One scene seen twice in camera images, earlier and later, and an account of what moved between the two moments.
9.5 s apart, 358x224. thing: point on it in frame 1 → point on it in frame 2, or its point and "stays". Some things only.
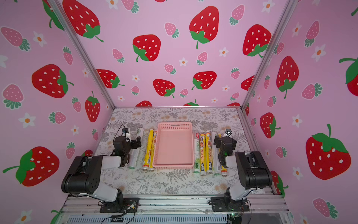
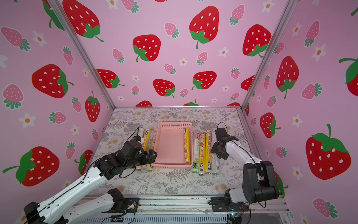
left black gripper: [134, 145] → [146, 160]
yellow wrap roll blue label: [209, 161] stays
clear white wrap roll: [216, 167] stays
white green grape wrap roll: [196, 166] stays
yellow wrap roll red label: [203, 154] stays
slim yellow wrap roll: [223, 170] → [187, 152]
